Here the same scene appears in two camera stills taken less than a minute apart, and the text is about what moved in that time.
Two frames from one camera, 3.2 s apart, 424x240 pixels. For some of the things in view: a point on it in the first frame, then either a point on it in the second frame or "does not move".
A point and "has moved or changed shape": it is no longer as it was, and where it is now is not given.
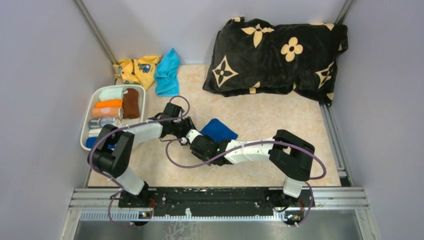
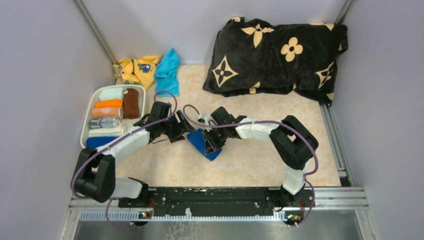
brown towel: x=131 y=103 does not move
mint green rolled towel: x=111 y=93 does not move
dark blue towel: x=218 y=131 has moved or changed shape
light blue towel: x=166 y=76 does not move
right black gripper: x=203 y=157 -> x=210 y=144
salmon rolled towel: x=108 y=112 does not move
